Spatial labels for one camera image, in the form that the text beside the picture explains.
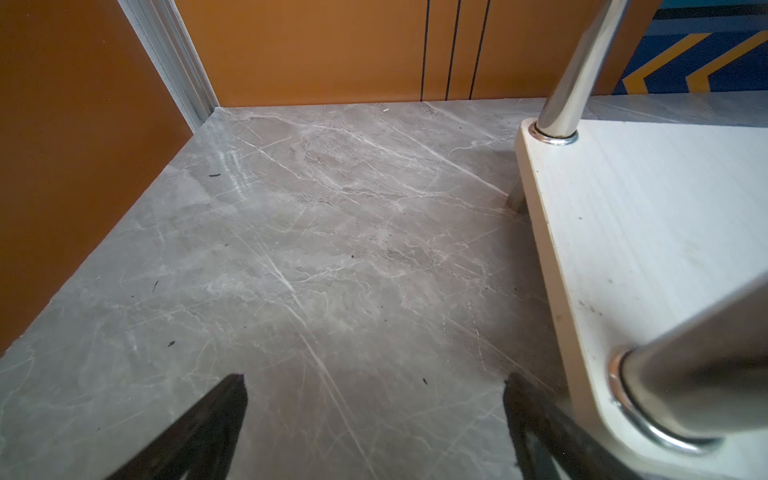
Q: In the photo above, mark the left aluminium corner post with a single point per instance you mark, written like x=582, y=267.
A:
x=162, y=32

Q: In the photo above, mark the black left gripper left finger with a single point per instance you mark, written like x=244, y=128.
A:
x=200, y=444

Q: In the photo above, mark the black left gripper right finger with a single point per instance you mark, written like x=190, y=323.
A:
x=548, y=444

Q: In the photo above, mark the white two-tier shelf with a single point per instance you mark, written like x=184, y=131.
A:
x=652, y=239

